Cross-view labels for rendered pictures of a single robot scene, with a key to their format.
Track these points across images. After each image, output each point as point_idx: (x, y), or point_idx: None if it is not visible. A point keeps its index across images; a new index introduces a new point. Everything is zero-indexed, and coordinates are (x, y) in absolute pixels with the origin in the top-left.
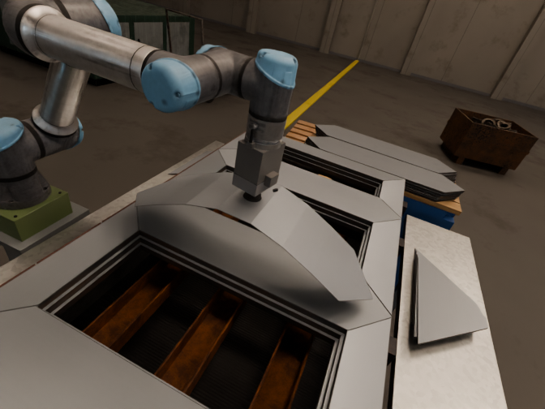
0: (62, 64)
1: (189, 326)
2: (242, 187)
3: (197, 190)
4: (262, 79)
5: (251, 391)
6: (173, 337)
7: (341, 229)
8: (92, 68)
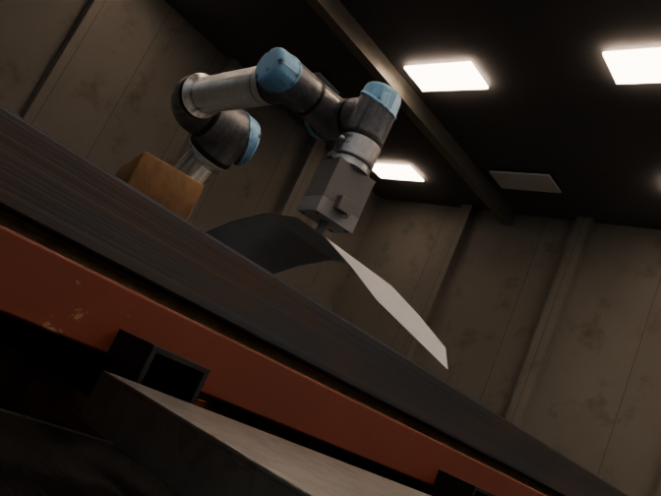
0: (190, 155)
1: (114, 484)
2: (307, 206)
3: (253, 241)
4: (361, 97)
5: None
6: (82, 472)
7: None
8: (223, 86)
